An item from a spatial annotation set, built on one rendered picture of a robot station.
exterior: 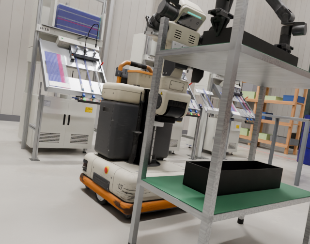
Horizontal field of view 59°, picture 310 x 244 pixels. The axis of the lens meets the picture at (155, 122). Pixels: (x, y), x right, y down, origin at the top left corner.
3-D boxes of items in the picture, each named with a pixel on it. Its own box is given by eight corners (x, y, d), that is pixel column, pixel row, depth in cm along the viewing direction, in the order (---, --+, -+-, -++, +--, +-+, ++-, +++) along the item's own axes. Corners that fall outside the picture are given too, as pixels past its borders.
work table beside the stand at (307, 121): (297, 186, 326) (309, 119, 321) (248, 169, 384) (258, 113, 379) (316, 184, 350) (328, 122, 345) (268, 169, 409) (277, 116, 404)
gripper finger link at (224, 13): (227, 37, 118) (231, 15, 117) (217, 32, 113) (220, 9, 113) (215, 38, 123) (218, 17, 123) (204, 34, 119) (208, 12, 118)
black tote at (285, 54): (265, 78, 162) (268, 58, 161) (295, 78, 148) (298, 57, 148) (199, 55, 126) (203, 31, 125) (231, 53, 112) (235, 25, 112)
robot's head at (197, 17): (162, 13, 178) (175, -8, 170) (185, 23, 192) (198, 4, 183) (171, 26, 171) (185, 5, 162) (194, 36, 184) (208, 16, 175)
